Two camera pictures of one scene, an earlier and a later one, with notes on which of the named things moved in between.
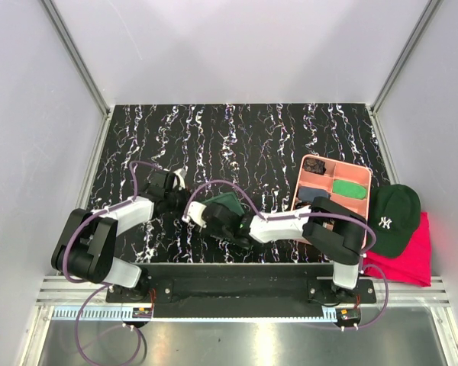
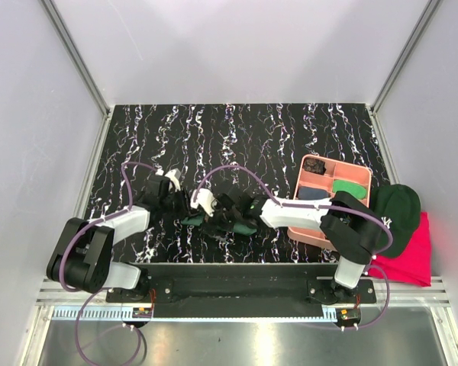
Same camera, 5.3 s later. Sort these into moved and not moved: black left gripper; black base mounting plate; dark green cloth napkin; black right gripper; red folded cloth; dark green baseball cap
Moved: dark green cloth napkin; black right gripper
Not moved: dark green baseball cap; red folded cloth; black left gripper; black base mounting plate
